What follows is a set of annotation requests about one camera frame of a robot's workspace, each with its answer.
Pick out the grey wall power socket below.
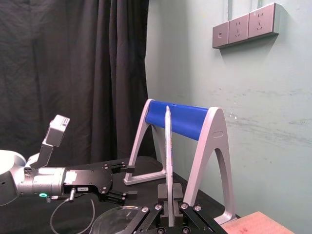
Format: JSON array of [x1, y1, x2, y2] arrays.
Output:
[[228, 13, 250, 44], [247, 2, 280, 39]]

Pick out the pale brown wooden board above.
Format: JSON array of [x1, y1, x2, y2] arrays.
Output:
[[222, 211, 296, 234]]

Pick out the thin dark cable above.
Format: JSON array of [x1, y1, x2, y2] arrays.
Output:
[[47, 187, 96, 234]]

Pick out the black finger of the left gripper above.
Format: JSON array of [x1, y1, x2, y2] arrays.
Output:
[[99, 190, 138, 204], [107, 161, 135, 175]]

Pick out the grey thermometer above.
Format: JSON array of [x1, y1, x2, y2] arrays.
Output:
[[164, 105, 176, 227]]

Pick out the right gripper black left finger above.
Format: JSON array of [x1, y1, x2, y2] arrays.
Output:
[[123, 184, 169, 234]]

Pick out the black curtain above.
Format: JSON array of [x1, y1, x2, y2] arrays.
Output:
[[0, 0, 157, 172]]

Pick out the grey wall USB socket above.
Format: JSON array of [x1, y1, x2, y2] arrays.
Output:
[[212, 21, 230, 49]]

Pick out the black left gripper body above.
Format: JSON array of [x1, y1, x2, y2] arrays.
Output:
[[63, 162, 115, 202]]

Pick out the grey rack with blue bar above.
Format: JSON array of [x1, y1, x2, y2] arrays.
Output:
[[123, 98, 237, 225]]

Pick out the clear glass beaker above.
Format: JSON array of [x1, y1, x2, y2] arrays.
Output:
[[92, 205, 147, 234]]

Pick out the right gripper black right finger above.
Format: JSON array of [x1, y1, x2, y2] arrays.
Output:
[[173, 184, 222, 234]]

